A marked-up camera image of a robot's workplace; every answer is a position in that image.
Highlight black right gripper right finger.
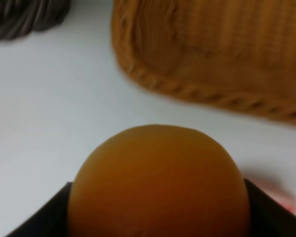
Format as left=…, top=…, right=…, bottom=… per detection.
left=245, top=179, right=296, bottom=237

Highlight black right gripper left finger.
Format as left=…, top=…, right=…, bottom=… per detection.
left=7, top=182, right=72, bottom=237

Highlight pink squeeze bottle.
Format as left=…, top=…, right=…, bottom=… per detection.
left=255, top=180, right=296, bottom=214

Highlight red yellow peach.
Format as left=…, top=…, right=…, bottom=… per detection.
left=67, top=125, right=250, bottom=237

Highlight light orange wicker basket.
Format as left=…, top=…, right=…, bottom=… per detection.
left=111, top=0, right=296, bottom=125

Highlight dark brown wicker basket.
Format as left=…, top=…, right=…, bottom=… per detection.
left=0, top=0, right=71, bottom=41

